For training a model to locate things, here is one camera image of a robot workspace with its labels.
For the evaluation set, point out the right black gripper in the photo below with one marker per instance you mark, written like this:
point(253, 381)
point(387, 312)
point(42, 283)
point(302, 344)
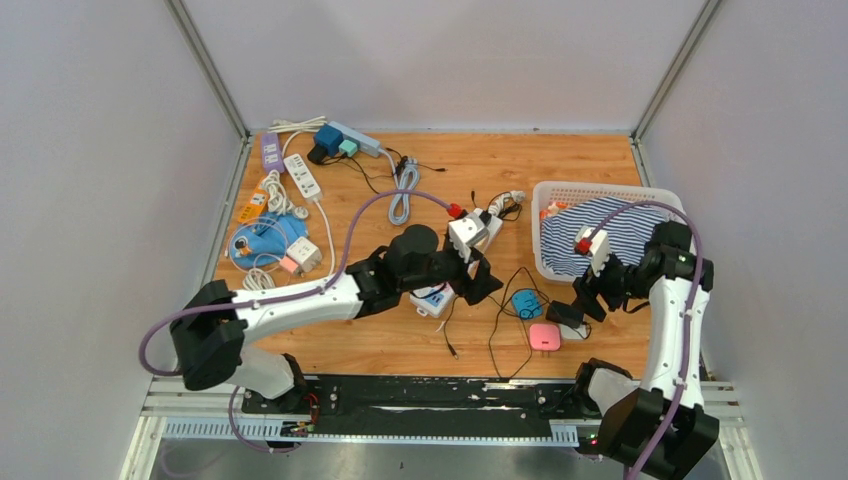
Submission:
point(587, 300)

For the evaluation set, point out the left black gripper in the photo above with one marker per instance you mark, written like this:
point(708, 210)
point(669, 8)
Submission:
point(483, 282)

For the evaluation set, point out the black charger with cable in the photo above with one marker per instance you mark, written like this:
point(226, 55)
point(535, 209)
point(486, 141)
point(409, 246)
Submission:
point(555, 312)

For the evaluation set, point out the white power strip blue USB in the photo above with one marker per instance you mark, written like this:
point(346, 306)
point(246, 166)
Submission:
point(433, 299)

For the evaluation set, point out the white cube adapter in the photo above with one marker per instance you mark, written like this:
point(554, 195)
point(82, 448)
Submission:
point(305, 253)

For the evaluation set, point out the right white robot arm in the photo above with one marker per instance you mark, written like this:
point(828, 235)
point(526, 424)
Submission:
point(658, 426)

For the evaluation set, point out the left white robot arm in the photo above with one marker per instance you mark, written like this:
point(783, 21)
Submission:
point(215, 336)

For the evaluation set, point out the white square charger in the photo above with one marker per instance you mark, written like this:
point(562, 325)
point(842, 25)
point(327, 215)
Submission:
point(579, 333)

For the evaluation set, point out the small blue charger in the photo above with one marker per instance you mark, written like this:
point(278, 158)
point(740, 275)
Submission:
point(526, 304)

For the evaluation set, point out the pink square charger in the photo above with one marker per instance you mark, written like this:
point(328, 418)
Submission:
point(544, 338)

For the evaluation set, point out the striped blue white cloth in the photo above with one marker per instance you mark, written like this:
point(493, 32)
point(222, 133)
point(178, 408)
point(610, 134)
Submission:
point(628, 232)

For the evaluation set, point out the white plastic basket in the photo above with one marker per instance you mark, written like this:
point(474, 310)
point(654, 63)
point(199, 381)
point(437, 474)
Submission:
point(550, 197)

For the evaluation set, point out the light blue power strip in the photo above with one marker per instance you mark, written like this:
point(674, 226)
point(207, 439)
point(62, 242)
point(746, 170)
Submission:
point(367, 144)

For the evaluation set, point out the dark blue cube adapter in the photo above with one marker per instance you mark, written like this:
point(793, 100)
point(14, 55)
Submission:
point(327, 141)

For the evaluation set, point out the orange power strip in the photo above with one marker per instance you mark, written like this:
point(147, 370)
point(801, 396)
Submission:
point(255, 206)

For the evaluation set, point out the purple power strip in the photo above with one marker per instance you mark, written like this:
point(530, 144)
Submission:
point(271, 153)

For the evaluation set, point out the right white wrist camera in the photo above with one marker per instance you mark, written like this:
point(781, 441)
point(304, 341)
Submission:
point(594, 244)

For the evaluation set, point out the white power strip with cord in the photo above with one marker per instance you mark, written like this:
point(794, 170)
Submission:
point(303, 178)

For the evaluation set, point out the black mounting rail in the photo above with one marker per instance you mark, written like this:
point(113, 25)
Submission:
point(454, 407)

